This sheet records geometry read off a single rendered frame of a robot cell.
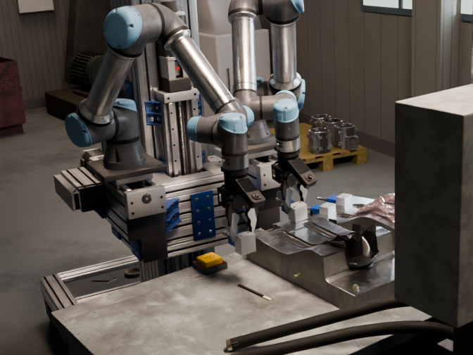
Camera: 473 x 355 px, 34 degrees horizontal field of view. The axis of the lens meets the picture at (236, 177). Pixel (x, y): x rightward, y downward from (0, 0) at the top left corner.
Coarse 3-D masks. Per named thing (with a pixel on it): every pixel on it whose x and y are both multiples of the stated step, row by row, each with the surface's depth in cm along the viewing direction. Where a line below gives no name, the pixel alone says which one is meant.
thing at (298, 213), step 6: (276, 198) 252; (282, 204) 247; (294, 204) 244; (300, 204) 243; (306, 204) 243; (282, 210) 248; (294, 210) 241; (300, 210) 243; (306, 210) 244; (294, 216) 243; (300, 216) 244; (306, 216) 245; (294, 222) 244
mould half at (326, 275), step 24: (312, 216) 248; (264, 240) 232; (312, 240) 231; (384, 240) 220; (264, 264) 233; (288, 264) 222; (312, 264) 212; (336, 264) 211; (384, 264) 217; (312, 288) 215; (336, 288) 205; (360, 288) 203; (384, 288) 206
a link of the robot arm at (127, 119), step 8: (120, 104) 255; (128, 104) 256; (120, 112) 256; (128, 112) 257; (136, 112) 261; (120, 120) 255; (128, 120) 257; (136, 120) 261; (120, 128) 256; (128, 128) 258; (136, 128) 261; (120, 136) 258; (128, 136) 259; (136, 136) 261
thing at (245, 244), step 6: (222, 234) 229; (228, 234) 226; (240, 234) 220; (246, 234) 220; (252, 234) 219; (228, 240) 224; (240, 240) 217; (246, 240) 218; (252, 240) 219; (234, 246) 221; (240, 246) 218; (246, 246) 219; (252, 246) 220; (240, 252) 219; (246, 252) 219
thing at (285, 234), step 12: (312, 228) 240; (324, 228) 239; (372, 228) 220; (288, 240) 231; (300, 240) 232; (336, 240) 217; (348, 240) 214; (360, 240) 216; (372, 240) 219; (348, 252) 216; (360, 252) 217; (372, 252) 220; (348, 264) 213; (360, 264) 213
